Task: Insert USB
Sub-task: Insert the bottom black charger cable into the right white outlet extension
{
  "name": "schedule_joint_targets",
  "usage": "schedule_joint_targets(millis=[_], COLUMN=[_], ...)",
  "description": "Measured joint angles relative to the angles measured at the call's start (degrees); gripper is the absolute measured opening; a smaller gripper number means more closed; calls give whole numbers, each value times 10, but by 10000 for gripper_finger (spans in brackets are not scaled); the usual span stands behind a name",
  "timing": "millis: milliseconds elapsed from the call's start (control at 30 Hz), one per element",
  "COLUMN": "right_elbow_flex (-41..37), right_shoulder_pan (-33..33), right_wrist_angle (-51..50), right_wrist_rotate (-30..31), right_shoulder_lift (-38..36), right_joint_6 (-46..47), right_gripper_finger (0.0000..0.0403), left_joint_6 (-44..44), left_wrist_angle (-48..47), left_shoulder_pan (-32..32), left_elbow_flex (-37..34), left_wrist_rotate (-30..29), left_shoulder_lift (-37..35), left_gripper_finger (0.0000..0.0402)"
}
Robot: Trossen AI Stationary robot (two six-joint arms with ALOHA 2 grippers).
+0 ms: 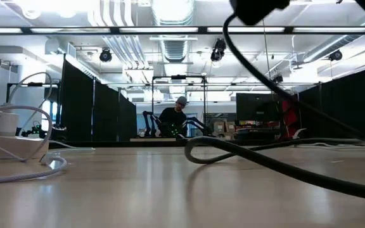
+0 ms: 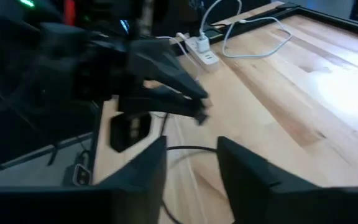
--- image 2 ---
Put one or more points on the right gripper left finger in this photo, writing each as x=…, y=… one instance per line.
x=154, y=174

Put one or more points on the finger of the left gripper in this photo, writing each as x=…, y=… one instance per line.
x=160, y=101
x=166, y=68

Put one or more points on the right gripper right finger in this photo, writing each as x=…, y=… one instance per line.
x=244, y=183

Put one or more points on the long white power strip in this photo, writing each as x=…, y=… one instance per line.
x=208, y=57

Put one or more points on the black power bank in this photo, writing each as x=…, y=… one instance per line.
x=129, y=132

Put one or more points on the grey power adapter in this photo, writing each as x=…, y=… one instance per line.
x=82, y=175

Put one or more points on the white USB wall charger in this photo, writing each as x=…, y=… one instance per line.
x=203, y=43

